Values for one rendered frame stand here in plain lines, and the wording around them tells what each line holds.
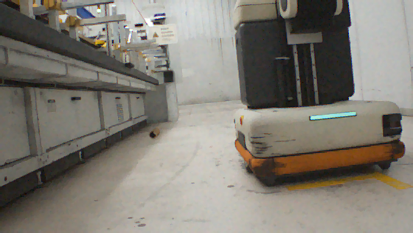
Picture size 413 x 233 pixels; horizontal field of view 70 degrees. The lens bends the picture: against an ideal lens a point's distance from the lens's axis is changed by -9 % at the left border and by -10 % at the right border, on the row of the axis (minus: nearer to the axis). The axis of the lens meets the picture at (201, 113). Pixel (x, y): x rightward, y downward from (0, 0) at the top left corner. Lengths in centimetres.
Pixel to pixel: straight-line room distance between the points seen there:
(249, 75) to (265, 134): 40
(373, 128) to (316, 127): 24
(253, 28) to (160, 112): 416
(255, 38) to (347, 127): 58
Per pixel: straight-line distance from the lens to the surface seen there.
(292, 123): 121
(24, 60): 125
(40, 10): 159
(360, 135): 132
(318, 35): 152
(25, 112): 168
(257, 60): 152
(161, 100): 555
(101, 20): 174
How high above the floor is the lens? 36
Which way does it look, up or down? 3 degrees down
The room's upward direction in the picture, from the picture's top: 6 degrees counter-clockwise
